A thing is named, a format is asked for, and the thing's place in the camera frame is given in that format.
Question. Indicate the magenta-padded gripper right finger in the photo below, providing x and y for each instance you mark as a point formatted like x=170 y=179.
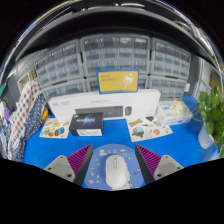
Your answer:
x=165 y=166

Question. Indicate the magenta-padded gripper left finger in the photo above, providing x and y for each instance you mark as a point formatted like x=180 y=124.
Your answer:
x=59 y=166

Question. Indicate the small sticker sheet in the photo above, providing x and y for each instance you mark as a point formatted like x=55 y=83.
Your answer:
x=54 y=128

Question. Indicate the large sticker sheet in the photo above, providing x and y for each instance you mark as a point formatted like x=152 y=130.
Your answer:
x=150 y=128

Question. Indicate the white plant pot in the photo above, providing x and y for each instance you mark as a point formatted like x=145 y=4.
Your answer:
x=205 y=138

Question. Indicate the small black box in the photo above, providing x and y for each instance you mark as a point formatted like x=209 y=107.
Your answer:
x=85 y=124

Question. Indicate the white blue glove box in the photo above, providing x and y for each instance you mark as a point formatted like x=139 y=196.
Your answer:
x=173 y=115

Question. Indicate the navy polka dot fabric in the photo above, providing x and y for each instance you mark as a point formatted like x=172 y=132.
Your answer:
x=33 y=120

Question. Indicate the red white checkered fabric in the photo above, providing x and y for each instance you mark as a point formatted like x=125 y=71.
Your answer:
x=23 y=106

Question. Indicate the white keyboard packaging box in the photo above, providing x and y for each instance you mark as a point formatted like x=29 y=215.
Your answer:
x=140 y=100

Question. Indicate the green leafy plant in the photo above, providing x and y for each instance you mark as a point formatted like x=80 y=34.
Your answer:
x=211 y=110

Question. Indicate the yellow blue-framed card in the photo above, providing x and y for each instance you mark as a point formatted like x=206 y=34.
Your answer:
x=117 y=81

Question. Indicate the tall grey drawer cabinet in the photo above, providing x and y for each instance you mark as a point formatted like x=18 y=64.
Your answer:
x=58 y=63
x=115 y=51
x=170 y=58

